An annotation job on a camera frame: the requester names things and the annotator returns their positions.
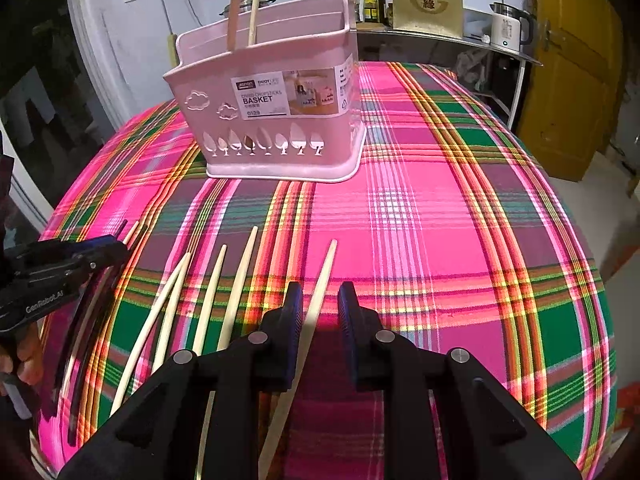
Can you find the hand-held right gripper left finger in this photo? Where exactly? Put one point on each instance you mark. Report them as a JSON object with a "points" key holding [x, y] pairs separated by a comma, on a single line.
{"points": [[293, 310]]}

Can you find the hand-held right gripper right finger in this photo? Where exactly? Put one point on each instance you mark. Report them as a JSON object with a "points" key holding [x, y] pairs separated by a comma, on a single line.
{"points": [[347, 310]]}

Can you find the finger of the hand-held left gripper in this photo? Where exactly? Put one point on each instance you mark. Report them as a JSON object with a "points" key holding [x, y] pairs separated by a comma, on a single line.
{"points": [[100, 247], [65, 271]]}

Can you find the light wooden chopstick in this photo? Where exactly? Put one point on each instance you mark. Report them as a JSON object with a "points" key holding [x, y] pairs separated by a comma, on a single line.
{"points": [[131, 355], [256, 0], [133, 231], [162, 340], [320, 285], [212, 290], [245, 270]]}

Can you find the black chopstick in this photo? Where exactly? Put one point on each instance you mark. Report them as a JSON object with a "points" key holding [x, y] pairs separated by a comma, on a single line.
{"points": [[72, 420], [109, 290]]}

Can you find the pink plastic chopstick basket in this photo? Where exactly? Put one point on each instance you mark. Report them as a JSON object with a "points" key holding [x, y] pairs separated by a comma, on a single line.
{"points": [[220, 130]]}

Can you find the person's left hand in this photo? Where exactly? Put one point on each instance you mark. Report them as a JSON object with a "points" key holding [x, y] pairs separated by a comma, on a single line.
{"points": [[25, 357]]}

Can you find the pink plaid tablecloth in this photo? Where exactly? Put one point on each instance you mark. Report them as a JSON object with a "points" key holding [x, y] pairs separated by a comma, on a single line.
{"points": [[425, 235]]}

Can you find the brown chopstick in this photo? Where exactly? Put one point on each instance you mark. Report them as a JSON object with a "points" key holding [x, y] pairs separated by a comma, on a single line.
{"points": [[235, 10]]}

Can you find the steel steamer pot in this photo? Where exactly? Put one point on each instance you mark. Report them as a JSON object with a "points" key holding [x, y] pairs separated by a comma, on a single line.
{"points": [[247, 6]]}

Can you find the green label bottle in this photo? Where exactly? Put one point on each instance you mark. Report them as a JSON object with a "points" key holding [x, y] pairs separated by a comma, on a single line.
{"points": [[370, 5]]}

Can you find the dark sauce bottle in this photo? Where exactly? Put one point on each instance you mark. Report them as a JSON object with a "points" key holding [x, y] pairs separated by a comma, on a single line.
{"points": [[381, 5]]}

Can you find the gold cardboard box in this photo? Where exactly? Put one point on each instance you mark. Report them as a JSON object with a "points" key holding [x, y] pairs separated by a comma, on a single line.
{"points": [[427, 5]]}

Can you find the white electric kettle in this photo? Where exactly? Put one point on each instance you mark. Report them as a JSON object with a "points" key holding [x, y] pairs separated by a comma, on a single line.
{"points": [[507, 30]]}

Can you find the beige chopsticks in basket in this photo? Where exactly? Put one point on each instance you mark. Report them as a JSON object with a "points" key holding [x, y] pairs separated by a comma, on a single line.
{"points": [[570, 60]]}

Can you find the white door frame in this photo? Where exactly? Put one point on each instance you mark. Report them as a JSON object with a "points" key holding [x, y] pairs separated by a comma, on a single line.
{"points": [[82, 45]]}

